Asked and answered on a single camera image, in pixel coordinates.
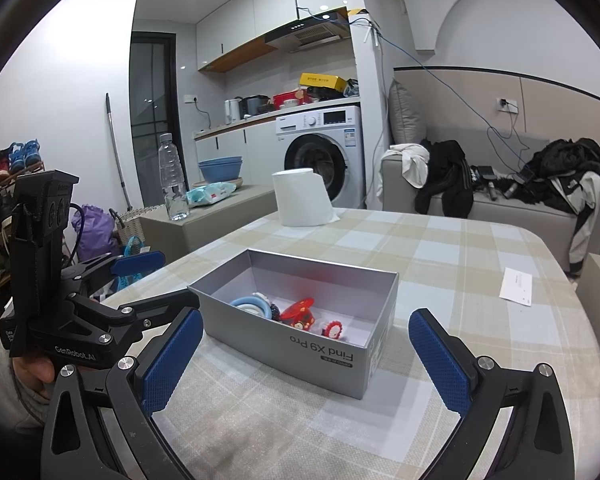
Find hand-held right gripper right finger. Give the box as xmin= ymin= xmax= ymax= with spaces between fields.
xmin=408 ymin=307 xmax=576 ymax=480

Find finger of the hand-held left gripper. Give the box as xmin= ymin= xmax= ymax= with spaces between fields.
xmin=62 ymin=249 xmax=167 ymax=297
xmin=105 ymin=287 xmax=201 ymax=334

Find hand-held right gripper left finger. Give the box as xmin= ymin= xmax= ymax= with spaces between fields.
xmin=40 ymin=306 xmax=204 ymax=480

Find light blue ring bracelet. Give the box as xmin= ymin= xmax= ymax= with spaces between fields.
xmin=229 ymin=295 xmax=272 ymax=322

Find silver cardboard box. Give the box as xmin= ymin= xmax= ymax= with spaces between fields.
xmin=187 ymin=248 xmax=400 ymax=401

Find red clear toy ring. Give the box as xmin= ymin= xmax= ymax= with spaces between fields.
xmin=279 ymin=297 xmax=317 ymax=332

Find person's left forearm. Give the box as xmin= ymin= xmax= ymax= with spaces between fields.
xmin=0 ymin=332 xmax=52 ymax=430

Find person's left hand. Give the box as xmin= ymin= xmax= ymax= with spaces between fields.
xmin=12 ymin=357 xmax=57 ymax=387

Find blue mesh bag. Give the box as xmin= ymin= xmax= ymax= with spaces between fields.
xmin=114 ymin=234 xmax=152 ymax=289

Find wicker basket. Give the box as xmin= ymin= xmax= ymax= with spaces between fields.
xmin=110 ymin=207 xmax=147 ymax=244

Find purple plastic bag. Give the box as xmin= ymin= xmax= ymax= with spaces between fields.
xmin=71 ymin=203 xmax=122 ymax=262

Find clear plastic water bottle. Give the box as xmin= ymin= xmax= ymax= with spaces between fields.
xmin=158 ymin=132 xmax=191 ymax=222

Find wet wipes pack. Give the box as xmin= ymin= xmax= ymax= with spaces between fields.
xmin=186 ymin=183 xmax=238 ymax=209

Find white paper card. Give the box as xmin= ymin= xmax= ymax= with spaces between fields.
xmin=499 ymin=267 xmax=533 ymax=307

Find shoe rack with shoes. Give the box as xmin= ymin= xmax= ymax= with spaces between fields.
xmin=0 ymin=139 xmax=47 ymax=313

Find blue plastic basin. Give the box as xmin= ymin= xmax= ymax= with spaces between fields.
xmin=198 ymin=156 xmax=244 ymax=184

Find dark glass door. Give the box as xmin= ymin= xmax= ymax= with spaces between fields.
xmin=129 ymin=31 xmax=182 ymax=209

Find grey sofa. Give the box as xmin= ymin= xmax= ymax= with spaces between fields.
xmin=379 ymin=79 xmax=600 ymax=277

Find white toilet paper roll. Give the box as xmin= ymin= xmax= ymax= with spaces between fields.
xmin=271 ymin=167 xmax=341 ymax=228

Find black garment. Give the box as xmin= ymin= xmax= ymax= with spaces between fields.
xmin=414 ymin=139 xmax=474 ymax=219

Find white garment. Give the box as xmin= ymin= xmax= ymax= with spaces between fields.
xmin=389 ymin=143 xmax=431 ymax=189

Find white washing machine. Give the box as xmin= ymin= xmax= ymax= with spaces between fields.
xmin=274 ymin=104 xmax=366 ymax=210

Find white grey jacket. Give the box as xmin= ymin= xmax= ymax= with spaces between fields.
xmin=554 ymin=169 xmax=600 ymax=275

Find red basket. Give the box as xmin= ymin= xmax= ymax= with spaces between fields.
xmin=272 ymin=90 xmax=309 ymax=110

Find grey pillow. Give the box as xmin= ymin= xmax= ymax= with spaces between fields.
xmin=388 ymin=78 xmax=428 ymax=147

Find yellow cardboard box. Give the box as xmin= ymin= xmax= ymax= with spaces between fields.
xmin=299 ymin=72 xmax=349 ymax=90

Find range hood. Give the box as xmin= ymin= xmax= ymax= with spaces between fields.
xmin=264 ymin=7 xmax=354 ymax=54

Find mop handle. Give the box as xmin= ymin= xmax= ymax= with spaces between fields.
xmin=104 ymin=92 xmax=134 ymax=212

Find white wall cabinets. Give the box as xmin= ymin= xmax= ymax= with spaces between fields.
xmin=195 ymin=0 xmax=342 ymax=74

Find blue cable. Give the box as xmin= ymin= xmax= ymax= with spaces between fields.
xmin=296 ymin=6 xmax=536 ymax=181

